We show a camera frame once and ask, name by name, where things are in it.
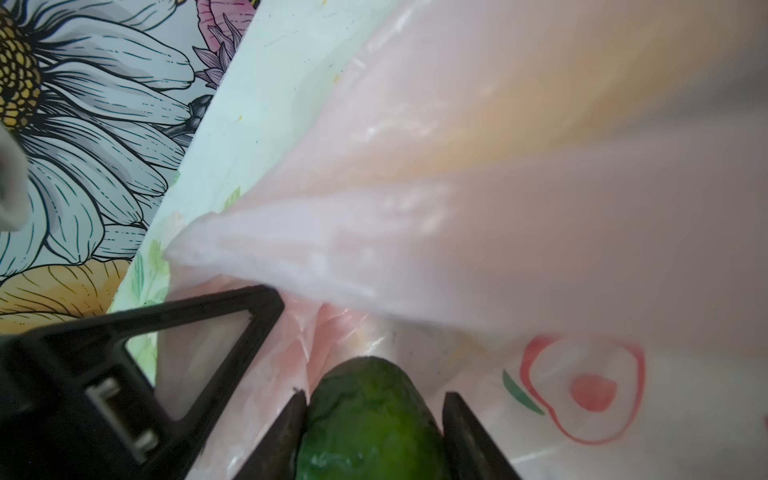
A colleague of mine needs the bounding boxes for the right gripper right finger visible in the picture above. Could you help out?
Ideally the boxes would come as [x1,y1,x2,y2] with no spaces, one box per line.
[442,391,521,480]

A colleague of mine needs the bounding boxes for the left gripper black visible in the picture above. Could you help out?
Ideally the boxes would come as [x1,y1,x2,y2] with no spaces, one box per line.
[1,286,284,479]

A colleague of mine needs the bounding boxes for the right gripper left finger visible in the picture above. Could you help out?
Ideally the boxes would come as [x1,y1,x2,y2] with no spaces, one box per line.
[234,390,307,480]

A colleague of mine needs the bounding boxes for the smooth green lime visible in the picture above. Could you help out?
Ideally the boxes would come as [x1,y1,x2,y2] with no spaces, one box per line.
[295,356,452,480]

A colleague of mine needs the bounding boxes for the pink plastic bag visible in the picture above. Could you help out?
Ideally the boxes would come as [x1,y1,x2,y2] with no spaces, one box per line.
[166,1,767,479]

